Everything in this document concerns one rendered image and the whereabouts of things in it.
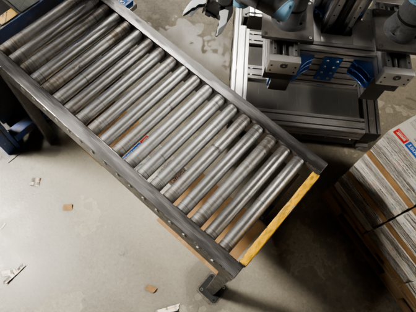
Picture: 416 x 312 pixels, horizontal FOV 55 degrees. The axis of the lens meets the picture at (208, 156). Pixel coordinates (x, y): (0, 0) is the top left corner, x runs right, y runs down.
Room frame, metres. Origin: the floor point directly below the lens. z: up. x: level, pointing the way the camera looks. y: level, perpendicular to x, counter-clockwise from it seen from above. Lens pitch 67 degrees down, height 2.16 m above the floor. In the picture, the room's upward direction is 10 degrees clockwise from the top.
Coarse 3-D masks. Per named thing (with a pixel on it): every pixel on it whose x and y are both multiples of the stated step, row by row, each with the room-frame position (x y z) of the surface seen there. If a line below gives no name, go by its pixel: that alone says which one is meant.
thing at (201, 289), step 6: (210, 276) 0.27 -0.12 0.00; (204, 282) 0.24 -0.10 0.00; (198, 288) 0.20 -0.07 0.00; (204, 288) 0.21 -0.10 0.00; (222, 288) 0.22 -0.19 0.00; (204, 294) 0.18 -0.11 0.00; (210, 294) 0.18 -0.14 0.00; (216, 294) 0.19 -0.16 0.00; (222, 294) 0.19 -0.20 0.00; (210, 300) 0.16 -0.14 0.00; (216, 300) 0.16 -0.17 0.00
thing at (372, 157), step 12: (372, 156) 0.79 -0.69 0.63; (384, 168) 0.74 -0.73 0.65; (336, 192) 0.78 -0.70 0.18; (360, 192) 0.73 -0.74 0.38; (396, 192) 0.66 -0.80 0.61; (372, 204) 0.67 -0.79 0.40; (408, 204) 0.61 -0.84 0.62; (384, 216) 0.61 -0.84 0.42; (360, 228) 0.62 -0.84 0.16; (408, 252) 0.48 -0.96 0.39; (396, 276) 0.41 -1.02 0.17; (408, 288) 0.35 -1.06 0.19
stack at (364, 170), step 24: (408, 120) 0.87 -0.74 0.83; (384, 144) 0.80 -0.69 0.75; (408, 144) 0.77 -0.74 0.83; (360, 168) 0.79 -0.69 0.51; (408, 168) 0.70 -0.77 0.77; (384, 192) 0.68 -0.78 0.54; (408, 192) 0.64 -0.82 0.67; (336, 216) 0.71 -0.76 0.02; (360, 216) 0.66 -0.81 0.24; (408, 216) 0.58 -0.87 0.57; (384, 240) 0.54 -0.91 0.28; (408, 240) 0.51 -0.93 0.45; (384, 264) 0.46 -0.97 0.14; (408, 264) 0.44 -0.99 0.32
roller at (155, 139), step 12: (192, 96) 0.83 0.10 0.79; (204, 96) 0.84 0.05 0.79; (180, 108) 0.77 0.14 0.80; (192, 108) 0.78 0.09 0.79; (168, 120) 0.71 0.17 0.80; (180, 120) 0.72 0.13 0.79; (156, 132) 0.65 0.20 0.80; (168, 132) 0.66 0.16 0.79; (144, 144) 0.59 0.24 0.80; (156, 144) 0.60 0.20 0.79; (132, 156) 0.54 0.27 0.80; (144, 156) 0.55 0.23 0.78
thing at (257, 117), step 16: (112, 0) 1.23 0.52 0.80; (128, 16) 1.16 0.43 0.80; (144, 32) 1.09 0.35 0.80; (176, 48) 1.04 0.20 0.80; (192, 64) 0.97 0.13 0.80; (208, 80) 0.91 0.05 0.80; (224, 96) 0.85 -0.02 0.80; (240, 96) 0.87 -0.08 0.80; (240, 112) 0.80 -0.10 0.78; (256, 112) 0.81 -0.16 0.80; (272, 128) 0.75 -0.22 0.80; (288, 144) 0.69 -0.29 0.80; (288, 160) 0.67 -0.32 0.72; (304, 160) 0.64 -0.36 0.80; (320, 160) 0.65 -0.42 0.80; (304, 176) 0.62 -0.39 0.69
